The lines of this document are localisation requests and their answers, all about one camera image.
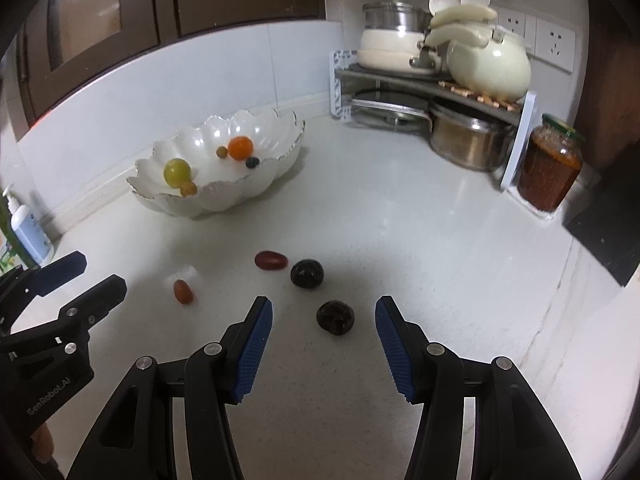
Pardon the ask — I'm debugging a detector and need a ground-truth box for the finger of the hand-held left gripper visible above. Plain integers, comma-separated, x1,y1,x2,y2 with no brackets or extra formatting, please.
0,251,87,311
0,274,128,361

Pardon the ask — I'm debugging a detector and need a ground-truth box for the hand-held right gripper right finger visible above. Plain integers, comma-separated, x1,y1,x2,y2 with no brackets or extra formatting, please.
375,296,583,480

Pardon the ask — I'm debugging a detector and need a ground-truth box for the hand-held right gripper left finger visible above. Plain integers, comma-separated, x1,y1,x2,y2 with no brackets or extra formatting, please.
65,296,274,480

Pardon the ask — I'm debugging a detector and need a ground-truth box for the dark purple plum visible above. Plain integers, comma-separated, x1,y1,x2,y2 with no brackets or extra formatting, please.
290,259,324,289
316,300,356,334

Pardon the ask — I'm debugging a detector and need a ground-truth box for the dark red oval tomato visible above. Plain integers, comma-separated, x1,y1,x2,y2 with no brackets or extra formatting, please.
254,250,288,271

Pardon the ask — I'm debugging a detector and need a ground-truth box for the white scalloped bowl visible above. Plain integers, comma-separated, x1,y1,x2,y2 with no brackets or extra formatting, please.
126,108,306,219

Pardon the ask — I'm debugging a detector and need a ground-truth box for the orange cherry tomato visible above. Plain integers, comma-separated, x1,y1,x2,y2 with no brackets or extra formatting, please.
228,136,254,160

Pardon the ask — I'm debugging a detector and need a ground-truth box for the person's left hand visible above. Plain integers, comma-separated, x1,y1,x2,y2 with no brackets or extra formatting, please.
30,422,63,467

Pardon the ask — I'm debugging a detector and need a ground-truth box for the white pump bottle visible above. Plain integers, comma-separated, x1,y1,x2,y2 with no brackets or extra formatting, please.
1,185,55,266

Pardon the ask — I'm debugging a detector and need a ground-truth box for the green dish soap bottle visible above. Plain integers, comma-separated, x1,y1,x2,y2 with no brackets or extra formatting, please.
0,237,25,275

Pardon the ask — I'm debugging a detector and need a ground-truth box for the green grape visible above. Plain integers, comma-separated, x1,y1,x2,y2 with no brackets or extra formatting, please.
164,158,192,188

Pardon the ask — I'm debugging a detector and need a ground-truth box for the stainless steel pot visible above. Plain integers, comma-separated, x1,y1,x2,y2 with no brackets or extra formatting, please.
427,100,516,172

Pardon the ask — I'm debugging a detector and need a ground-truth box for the glass jar of sauce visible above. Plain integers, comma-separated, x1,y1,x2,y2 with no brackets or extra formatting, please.
516,113,586,212

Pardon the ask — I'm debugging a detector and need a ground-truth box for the black cooktop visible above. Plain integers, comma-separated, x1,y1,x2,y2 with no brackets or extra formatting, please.
562,170,640,288

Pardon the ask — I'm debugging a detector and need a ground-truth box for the wooden trivet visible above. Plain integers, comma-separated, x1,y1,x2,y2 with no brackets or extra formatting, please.
439,80,523,111

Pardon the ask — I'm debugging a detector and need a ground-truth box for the white corner shelf rack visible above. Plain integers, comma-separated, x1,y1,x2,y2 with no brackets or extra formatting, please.
328,49,538,192

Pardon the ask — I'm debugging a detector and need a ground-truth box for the cream kettle pot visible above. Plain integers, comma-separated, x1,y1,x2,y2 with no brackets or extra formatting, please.
445,27,532,102

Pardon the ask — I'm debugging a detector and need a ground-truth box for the cream cooking pot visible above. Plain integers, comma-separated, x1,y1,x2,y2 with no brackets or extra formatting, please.
356,27,443,75

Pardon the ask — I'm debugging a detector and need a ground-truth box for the steel steamer with glass lid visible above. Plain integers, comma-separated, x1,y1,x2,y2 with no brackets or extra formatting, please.
362,0,431,33

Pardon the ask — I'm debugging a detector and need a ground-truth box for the dark brown board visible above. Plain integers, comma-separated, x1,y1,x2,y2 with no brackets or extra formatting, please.
575,0,640,171

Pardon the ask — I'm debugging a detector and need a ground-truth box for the cream pan handle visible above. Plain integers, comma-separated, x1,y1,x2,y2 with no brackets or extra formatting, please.
430,4,499,27
424,22,488,50

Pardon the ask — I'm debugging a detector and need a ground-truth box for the white wall socket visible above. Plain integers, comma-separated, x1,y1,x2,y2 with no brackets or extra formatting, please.
535,17,576,73
492,7,538,56

